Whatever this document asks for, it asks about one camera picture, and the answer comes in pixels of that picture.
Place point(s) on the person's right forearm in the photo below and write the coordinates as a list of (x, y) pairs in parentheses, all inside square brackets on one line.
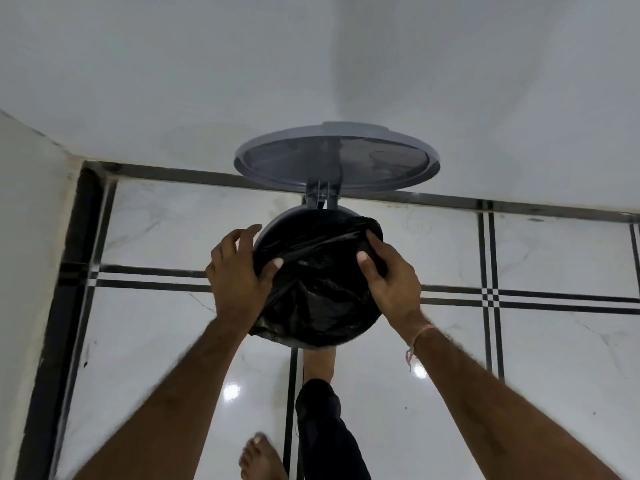
[(495, 409)]

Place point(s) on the person's black trouser leg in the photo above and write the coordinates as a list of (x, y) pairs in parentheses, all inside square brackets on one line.
[(327, 434)]

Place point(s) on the person's left foot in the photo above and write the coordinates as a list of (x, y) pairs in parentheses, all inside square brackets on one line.
[(260, 459)]

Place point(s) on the person's right thumb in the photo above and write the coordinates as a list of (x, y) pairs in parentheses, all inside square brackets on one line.
[(369, 268)]

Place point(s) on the person's right hand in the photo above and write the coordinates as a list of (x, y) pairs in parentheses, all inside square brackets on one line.
[(397, 294)]

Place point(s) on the person's foot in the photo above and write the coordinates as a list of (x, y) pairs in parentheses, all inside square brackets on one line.
[(320, 363), (260, 459)]

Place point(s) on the black plastic garbage bag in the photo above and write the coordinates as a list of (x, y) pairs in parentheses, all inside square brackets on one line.
[(320, 274)]

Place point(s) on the person's left thumb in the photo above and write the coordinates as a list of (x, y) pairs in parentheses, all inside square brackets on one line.
[(271, 275)]

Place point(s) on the grey round pedal bin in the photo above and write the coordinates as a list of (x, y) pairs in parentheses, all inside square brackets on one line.
[(292, 223)]

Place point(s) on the person's right foot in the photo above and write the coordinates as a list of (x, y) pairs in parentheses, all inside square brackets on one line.
[(320, 363)]

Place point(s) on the grey round bin lid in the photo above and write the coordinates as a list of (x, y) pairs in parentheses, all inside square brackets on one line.
[(337, 157)]

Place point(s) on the person's left forearm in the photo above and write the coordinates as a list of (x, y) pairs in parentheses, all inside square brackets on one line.
[(170, 404)]

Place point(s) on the pale wrist thread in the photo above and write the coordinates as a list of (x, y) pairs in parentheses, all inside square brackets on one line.
[(417, 339)]

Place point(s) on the person's left hand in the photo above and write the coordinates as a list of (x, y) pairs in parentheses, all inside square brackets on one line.
[(235, 289)]

